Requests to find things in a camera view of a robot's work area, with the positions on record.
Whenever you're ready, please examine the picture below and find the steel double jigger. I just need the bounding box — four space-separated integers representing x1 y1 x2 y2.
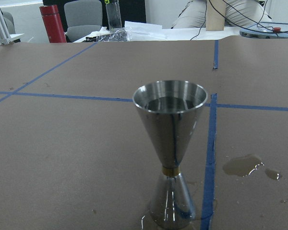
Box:
132 80 208 230

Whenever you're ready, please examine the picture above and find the crumpled plastic bag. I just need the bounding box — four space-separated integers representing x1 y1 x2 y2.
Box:
84 27 132 42

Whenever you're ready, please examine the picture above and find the clear water bottle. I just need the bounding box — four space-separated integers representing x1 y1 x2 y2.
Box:
105 0 122 31

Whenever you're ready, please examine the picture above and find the grey office chair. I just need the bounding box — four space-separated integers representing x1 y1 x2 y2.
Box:
64 0 103 42

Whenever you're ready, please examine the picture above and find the red thermos bottle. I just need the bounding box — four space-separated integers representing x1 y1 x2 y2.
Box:
39 5 67 43

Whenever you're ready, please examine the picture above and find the cardboard box upright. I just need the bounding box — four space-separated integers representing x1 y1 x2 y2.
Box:
206 0 226 31

